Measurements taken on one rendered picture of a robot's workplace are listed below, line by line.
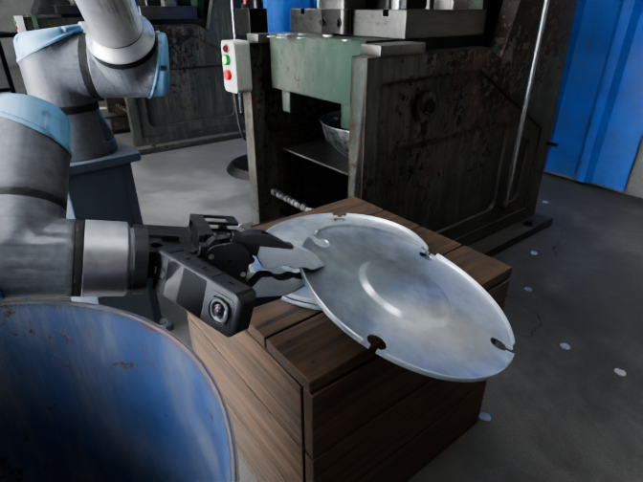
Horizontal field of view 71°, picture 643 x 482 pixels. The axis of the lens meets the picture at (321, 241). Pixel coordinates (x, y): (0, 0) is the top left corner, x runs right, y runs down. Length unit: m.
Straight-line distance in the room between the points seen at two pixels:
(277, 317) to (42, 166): 0.32
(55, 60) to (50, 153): 0.48
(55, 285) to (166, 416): 0.16
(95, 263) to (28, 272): 0.05
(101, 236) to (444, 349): 0.37
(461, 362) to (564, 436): 0.52
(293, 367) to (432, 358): 0.16
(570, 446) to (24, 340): 0.88
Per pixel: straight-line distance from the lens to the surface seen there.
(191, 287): 0.45
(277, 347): 0.56
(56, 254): 0.46
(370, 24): 1.20
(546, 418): 1.05
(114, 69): 0.92
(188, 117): 2.77
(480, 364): 0.55
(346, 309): 0.50
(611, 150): 2.28
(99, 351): 0.48
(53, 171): 0.50
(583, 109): 2.31
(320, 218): 0.85
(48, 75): 0.98
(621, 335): 1.35
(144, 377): 0.46
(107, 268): 0.46
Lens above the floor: 0.72
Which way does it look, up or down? 28 degrees down
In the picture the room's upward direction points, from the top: straight up
